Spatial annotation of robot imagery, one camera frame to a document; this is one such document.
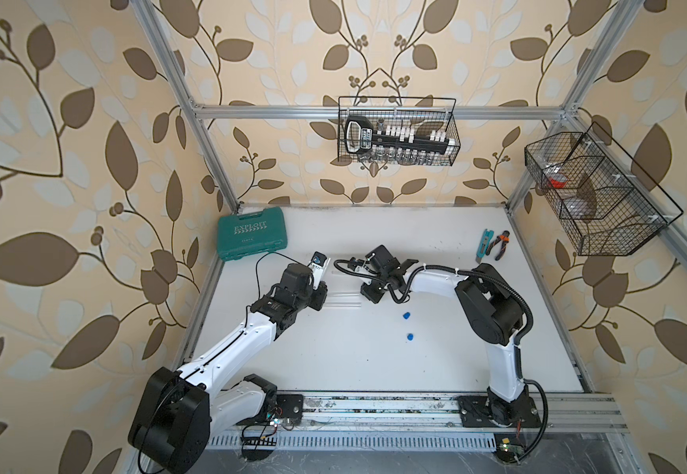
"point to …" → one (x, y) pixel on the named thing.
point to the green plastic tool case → (252, 233)
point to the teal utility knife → (484, 244)
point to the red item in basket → (556, 184)
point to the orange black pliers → (504, 238)
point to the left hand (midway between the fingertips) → (316, 278)
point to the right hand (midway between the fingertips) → (365, 288)
